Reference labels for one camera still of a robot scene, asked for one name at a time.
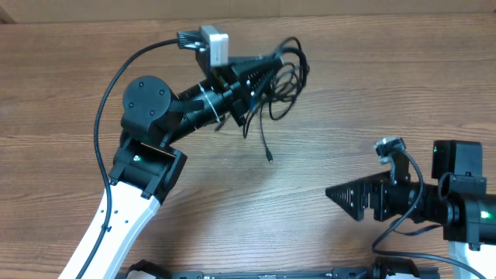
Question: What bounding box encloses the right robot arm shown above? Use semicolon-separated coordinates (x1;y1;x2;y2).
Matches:
325;137;495;278

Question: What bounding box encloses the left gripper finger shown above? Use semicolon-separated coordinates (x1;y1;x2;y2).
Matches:
226;55;281;76
242;64;283;97

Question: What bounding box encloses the right camera cable black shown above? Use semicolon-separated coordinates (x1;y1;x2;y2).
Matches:
372;150;485;279

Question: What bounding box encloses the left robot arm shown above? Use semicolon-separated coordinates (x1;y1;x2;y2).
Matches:
61;50;283;278

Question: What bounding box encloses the black usb cable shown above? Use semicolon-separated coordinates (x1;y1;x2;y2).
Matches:
242;36;311;140

